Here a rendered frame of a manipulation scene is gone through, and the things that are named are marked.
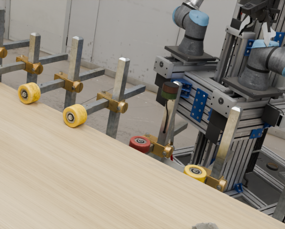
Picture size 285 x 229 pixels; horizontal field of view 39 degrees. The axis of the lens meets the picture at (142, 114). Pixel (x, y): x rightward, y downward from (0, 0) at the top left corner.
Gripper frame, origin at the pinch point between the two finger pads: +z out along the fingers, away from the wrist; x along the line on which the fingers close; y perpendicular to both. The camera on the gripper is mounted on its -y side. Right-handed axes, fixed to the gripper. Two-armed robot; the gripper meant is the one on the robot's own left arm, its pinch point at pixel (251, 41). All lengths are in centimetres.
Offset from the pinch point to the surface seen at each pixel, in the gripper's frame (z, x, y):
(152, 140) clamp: 45, 7, -33
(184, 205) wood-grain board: 42, -34, -50
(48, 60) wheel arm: 37, 80, -49
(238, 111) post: 18.8, -20.5, -20.7
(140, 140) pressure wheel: 41, 3, -43
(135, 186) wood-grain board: 42, -21, -60
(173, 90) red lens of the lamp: 18.7, -0.6, -35.1
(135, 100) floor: 132, 209, 108
